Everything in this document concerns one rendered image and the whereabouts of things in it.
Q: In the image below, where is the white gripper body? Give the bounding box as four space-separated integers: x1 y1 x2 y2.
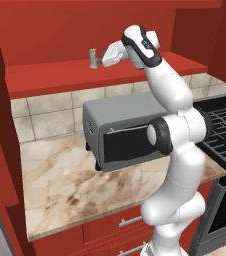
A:
101 39 126 68

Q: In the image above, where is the red base cabinet door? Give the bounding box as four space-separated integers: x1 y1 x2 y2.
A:
31 225 85 256

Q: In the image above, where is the grey toaster oven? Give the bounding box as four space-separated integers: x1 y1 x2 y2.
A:
82 91 173 173

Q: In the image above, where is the black toaster oven door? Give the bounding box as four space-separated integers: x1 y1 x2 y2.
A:
99 116 169 172

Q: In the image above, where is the red drawer front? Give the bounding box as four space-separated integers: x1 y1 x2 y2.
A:
83 233 154 256
82 203 153 244

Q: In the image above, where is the open red wall cabinet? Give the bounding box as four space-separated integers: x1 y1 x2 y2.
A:
0 0 225 100

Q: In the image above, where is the silver toaster oven door handle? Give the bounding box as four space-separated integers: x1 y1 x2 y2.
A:
106 125 150 135

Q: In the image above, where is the closed red wall cabinet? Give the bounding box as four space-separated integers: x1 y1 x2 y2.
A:
170 0 226 90

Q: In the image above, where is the silver drawer handle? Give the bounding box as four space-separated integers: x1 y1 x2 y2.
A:
117 242 148 256
118 215 143 229

